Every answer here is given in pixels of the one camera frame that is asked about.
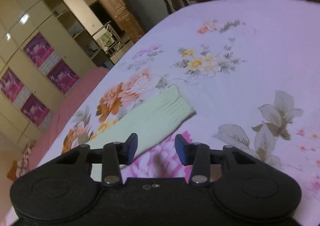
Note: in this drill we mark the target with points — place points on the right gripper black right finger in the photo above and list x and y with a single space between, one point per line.
201 157

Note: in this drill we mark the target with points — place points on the floral orange pillow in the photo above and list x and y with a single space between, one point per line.
21 166

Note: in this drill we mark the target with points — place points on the metal drying rack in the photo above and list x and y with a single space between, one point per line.
108 39

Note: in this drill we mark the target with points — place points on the floral lilac bed sheet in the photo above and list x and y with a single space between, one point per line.
250 70

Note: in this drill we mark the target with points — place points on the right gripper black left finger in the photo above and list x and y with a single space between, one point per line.
110 157

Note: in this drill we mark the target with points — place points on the pale green knitted garment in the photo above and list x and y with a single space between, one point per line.
155 122

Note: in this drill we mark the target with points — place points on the brown wooden door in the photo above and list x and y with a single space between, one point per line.
119 12

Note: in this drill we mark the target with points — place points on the cream wardrobe with pink posters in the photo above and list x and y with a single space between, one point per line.
40 64

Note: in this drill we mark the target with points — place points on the open shelf unit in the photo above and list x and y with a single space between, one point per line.
83 26

